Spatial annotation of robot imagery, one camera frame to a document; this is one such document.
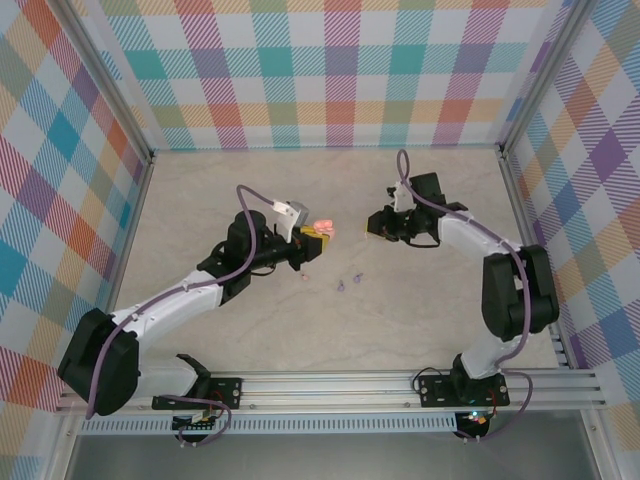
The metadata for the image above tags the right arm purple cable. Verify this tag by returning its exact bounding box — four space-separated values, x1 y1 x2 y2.
397 148 532 444

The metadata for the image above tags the aluminium mounting rail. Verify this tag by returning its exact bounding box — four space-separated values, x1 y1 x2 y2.
53 368 607 414

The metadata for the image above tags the aluminium frame post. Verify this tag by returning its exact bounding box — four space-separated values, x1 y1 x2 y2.
497 0 599 156
58 0 155 164

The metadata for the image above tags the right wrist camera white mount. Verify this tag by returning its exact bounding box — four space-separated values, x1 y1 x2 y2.
385 182 417 214

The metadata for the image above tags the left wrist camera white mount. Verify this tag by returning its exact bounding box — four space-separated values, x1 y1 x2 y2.
272 199 312 239

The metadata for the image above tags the aluminium frame leg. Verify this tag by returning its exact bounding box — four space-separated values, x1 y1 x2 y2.
582 409 619 480
47 414 81 480

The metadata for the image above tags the aluminium side floor rail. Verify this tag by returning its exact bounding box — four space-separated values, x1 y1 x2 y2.
85 154 157 376
497 147 576 371

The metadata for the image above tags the pink round charging case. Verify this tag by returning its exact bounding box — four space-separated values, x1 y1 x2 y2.
311 217 338 240

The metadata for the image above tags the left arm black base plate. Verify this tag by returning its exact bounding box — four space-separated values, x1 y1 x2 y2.
151 376 245 412

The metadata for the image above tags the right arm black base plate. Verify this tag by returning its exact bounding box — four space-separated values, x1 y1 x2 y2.
416 373 512 409

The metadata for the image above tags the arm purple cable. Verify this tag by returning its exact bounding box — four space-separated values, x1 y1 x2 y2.
397 148 532 444
84 184 289 448

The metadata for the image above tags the grey metal panel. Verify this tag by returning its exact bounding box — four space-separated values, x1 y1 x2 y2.
64 433 601 480

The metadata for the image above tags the slotted grey cable duct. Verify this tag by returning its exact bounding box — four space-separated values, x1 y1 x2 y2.
78 413 460 436

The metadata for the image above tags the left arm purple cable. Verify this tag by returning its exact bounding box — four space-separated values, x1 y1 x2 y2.
84 184 289 448

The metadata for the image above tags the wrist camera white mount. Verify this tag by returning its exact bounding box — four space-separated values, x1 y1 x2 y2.
385 182 417 214
272 199 312 239

